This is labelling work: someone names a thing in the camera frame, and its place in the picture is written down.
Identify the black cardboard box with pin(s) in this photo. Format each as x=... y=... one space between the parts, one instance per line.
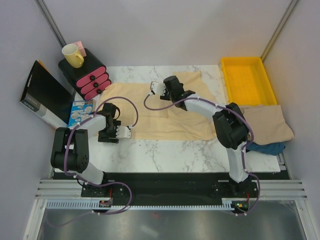
x=46 y=97

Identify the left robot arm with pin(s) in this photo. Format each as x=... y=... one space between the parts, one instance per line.
x=70 y=150

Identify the folded blue t shirt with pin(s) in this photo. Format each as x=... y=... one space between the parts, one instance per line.
x=272 y=149

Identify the blue picture book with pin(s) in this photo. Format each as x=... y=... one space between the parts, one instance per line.
x=80 y=110

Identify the black pink drawer unit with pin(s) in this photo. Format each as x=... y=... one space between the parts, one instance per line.
x=90 y=80

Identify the left white cable duct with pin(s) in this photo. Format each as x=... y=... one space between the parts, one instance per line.
x=79 y=204

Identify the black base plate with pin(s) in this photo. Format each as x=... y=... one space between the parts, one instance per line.
x=170 y=189

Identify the white cable duct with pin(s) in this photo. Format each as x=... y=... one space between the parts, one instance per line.
x=79 y=204
x=244 y=204

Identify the corner aluminium post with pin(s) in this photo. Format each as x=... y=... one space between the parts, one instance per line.
x=279 y=28
x=51 y=22

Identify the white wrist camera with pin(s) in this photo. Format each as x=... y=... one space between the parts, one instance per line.
x=157 y=88
x=123 y=132

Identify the yellow plastic bin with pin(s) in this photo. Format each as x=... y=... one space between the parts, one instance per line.
x=246 y=81

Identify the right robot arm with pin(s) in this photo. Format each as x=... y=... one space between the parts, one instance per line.
x=230 y=125

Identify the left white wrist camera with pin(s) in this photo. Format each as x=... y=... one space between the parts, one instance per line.
x=123 y=132

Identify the yellow ceramic mug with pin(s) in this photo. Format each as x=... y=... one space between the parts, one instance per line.
x=73 y=55

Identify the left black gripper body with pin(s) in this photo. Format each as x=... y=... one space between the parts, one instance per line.
x=110 y=131

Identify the right corner aluminium post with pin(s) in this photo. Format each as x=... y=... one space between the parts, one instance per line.
x=279 y=28

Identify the right white cable duct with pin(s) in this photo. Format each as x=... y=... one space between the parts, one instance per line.
x=244 y=204

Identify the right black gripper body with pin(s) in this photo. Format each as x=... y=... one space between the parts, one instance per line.
x=167 y=96

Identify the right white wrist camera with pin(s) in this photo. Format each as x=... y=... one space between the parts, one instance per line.
x=157 y=88

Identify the left corner aluminium post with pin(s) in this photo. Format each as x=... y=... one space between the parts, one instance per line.
x=51 y=22

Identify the cream yellow t shirt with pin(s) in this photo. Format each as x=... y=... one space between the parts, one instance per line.
x=150 y=118

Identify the aluminium frame rail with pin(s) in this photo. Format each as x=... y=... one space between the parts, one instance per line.
x=269 y=190

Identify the folded beige t shirt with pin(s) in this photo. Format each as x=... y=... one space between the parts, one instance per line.
x=267 y=123

